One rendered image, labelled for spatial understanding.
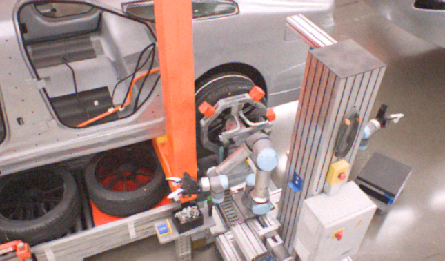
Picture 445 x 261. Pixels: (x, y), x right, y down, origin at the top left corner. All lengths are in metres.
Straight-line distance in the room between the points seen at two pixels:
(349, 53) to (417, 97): 3.55
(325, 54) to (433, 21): 2.96
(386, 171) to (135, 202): 2.16
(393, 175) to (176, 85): 2.23
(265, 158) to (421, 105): 3.41
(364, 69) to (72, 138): 2.13
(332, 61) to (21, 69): 1.87
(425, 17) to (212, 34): 2.57
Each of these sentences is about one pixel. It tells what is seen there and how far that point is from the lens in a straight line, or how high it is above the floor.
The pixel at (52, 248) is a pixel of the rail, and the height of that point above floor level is 0.36.
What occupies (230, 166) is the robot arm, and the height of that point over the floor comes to 1.23.
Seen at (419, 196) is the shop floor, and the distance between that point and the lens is 4.37.
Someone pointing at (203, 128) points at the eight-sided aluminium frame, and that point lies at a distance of 3.16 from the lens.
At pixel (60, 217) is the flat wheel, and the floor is 0.48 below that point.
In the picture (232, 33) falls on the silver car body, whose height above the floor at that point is 1.55.
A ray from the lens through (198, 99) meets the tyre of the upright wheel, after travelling 3.21.
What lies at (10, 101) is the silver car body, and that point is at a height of 1.35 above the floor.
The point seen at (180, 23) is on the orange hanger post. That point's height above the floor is 2.00.
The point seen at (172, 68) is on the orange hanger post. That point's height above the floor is 1.73.
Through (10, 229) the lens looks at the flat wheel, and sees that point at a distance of 3.41.
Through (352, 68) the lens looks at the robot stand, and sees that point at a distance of 1.95.
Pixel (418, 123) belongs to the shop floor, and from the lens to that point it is 5.16.
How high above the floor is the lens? 3.07
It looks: 43 degrees down
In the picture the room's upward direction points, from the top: 1 degrees clockwise
